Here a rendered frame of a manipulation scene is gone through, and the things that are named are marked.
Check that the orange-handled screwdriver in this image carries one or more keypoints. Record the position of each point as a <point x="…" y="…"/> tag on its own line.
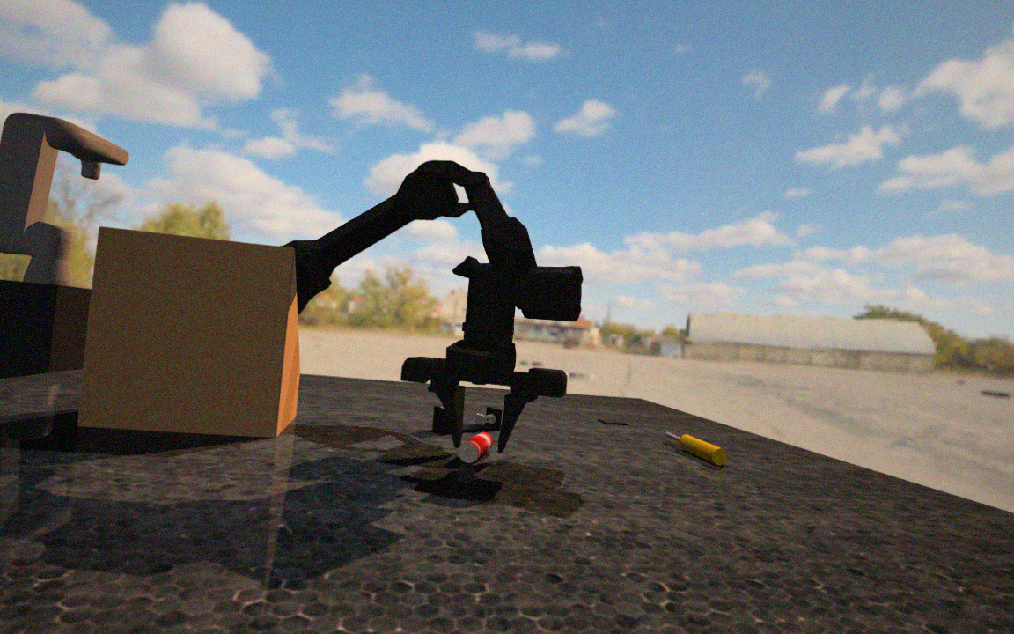
<point x="700" y="448"/>

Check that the red and white battery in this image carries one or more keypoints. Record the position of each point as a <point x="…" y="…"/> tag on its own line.
<point x="475" y="447"/>

